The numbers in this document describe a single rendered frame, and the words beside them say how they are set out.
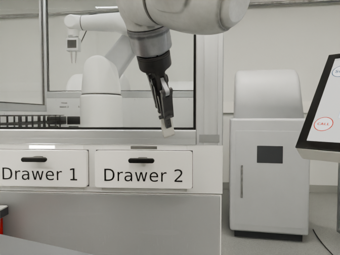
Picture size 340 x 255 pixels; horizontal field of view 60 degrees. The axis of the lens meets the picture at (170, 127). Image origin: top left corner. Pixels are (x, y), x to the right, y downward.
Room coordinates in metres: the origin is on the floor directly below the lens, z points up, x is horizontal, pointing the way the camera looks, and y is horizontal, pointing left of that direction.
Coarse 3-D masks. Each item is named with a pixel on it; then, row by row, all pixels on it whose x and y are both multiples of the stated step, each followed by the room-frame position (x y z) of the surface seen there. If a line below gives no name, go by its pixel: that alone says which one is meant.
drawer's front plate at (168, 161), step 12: (96, 156) 0.87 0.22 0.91; (108, 156) 0.87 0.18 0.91; (120, 156) 0.87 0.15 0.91; (132, 156) 0.86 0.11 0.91; (144, 156) 0.86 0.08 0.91; (156, 156) 0.86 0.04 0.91; (168, 156) 0.86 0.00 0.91; (180, 156) 0.86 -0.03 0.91; (96, 168) 0.87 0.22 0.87; (120, 168) 0.87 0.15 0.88; (132, 168) 0.86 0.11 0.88; (144, 168) 0.86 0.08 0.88; (156, 168) 0.86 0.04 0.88; (168, 168) 0.86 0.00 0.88; (180, 168) 0.85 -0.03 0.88; (96, 180) 0.87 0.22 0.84; (120, 180) 0.87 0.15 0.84; (132, 180) 0.86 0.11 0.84; (168, 180) 0.86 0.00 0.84; (180, 180) 0.86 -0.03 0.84
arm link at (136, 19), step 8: (120, 0) 0.56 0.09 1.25; (128, 0) 0.54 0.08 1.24; (136, 0) 0.53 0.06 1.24; (144, 0) 0.51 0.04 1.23; (120, 8) 0.58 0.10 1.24; (128, 8) 0.56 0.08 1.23; (136, 8) 0.54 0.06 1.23; (144, 8) 0.52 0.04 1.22; (128, 16) 0.57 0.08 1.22; (136, 16) 0.56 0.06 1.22; (144, 16) 0.54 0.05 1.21; (128, 24) 0.60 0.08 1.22; (136, 24) 0.58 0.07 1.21; (144, 24) 0.57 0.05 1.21; (152, 24) 0.56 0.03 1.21
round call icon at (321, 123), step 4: (316, 116) 0.69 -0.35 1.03; (320, 116) 0.69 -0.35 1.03; (324, 116) 0.68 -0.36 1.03; (328, 116) 0.68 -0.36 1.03; (332, 116) 0.67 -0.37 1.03; (316, 120) 0.69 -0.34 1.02; (320, 120) 0.68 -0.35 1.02; (324, 120) 0.67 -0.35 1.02; (328, 120) 0.67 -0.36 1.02; (332, 120) 0.66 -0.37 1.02; (316, 124) 0.68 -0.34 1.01; (320, 124) 0.67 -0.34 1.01; (324, 124) 0.67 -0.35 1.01; (328, 124) 0.66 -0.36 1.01; (332, 124) 0.66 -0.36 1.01; (312, 128) 0.68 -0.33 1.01; (316, 128) 0.67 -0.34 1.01; (320, 128) 0.67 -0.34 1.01; (324, 128) 0.66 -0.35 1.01; (328, 128) 0.66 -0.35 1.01
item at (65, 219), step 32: (0, 192) 0.91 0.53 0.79; (32, 192) 0.90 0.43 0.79; (64, 192) 0.90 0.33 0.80; (96, 192) 0.89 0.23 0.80; (128, 192) 0.89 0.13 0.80; (32, 224) 0.90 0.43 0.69; (64, 224) 0.90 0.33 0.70; (96, 224) 0.89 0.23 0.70; (128, 224) 0.88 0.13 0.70; (160, 224) 0.88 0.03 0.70; (192, 224) 0.87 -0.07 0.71
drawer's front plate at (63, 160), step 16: (0, 160) 0.89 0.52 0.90; (16, 160) 0.89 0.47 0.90; (48, 160) 0.88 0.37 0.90; (64, 160) 0.88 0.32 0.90; (80, 160) 0.87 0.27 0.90; (0, 176) 0.89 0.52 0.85; (32, 176) 0.88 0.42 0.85; (48, 176) 0.88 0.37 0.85; (64, 176) 0.88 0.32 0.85; (80, 176) 0.87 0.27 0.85
